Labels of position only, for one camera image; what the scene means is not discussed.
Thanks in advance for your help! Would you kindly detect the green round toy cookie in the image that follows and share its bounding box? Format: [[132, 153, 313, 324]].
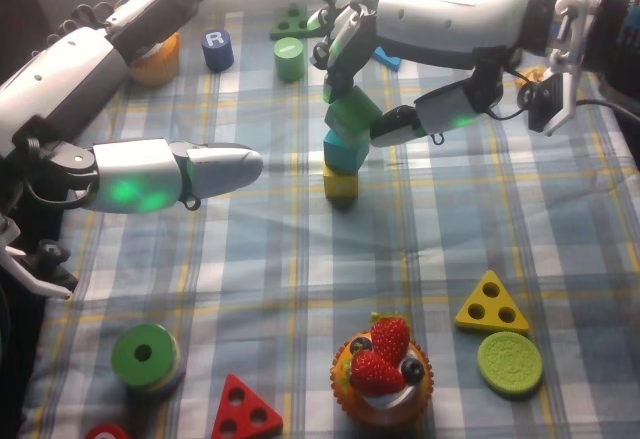
[[477, 331, 545, 400]]

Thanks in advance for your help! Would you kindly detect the yellow toy biscuit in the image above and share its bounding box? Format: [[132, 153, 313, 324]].
[[514, 66, 551, 86]]

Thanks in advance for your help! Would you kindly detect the yellow triangle block with holes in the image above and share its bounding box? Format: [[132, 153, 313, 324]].
[[454, 269, 530, 336]]

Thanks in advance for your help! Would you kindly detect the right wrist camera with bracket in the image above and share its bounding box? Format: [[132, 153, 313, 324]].
[[519, 46, 585, 138]]

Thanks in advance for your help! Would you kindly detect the coloured ring stack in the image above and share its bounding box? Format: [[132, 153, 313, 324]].
[[110, 322, 187, 400]]

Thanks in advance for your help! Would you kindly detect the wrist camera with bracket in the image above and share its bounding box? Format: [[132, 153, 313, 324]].
[[519, 46, 585, 138], [0, 216, 80, 301]]

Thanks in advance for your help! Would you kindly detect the blue cylinder block letter R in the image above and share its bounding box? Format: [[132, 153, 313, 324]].
[[200, 28, 235, 72]]

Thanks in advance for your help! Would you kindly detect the green triangle block with holes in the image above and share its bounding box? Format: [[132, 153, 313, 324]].
[[269, 2, 326, 41]]

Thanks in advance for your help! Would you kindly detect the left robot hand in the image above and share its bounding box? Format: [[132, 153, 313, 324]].
[[0, 0, 265, 216]]

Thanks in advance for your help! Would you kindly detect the red cylinder block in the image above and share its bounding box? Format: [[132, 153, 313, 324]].
[[83, 422, 132, 439]]

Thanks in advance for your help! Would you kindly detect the teal cube block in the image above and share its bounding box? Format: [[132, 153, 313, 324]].
[[322, 128, 370, 176]]

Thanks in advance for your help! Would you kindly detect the yellow cube block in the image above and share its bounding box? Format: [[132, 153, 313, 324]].
[[322, 162, 360, 204]]

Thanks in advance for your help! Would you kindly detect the green cylinder block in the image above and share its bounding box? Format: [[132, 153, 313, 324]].
[[272, 37, 307, 83]]

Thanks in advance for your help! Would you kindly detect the red triangle block with holes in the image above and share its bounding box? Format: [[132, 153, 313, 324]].
[[210, 373, 285, 439]]

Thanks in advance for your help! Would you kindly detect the green cube block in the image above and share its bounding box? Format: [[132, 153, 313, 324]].
[[324, 84, 384, 140]]

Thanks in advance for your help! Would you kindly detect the orange toy cupcake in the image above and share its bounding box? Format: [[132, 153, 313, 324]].
[[127, 31, 181, 88]]

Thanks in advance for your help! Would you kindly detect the blue triangle block with holes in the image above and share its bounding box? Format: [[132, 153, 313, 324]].
[[372, 46, 404, 71]]

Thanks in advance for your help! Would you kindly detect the strawberry toy cupcake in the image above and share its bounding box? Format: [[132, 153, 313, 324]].
[[329, 311, 435, 428]]

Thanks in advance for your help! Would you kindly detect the blue plaid tablecloth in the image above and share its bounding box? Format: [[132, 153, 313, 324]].
[[19, 3, 640, 439]]

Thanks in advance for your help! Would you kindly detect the black camera cable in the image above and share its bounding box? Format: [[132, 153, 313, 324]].
[[574, 97, 640, 125]]

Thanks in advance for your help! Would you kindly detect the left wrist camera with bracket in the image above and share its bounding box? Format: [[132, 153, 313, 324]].
[[0, 216, 80, 301]]

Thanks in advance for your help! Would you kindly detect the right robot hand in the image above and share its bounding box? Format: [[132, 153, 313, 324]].
[[307, 0, 541, 149]]

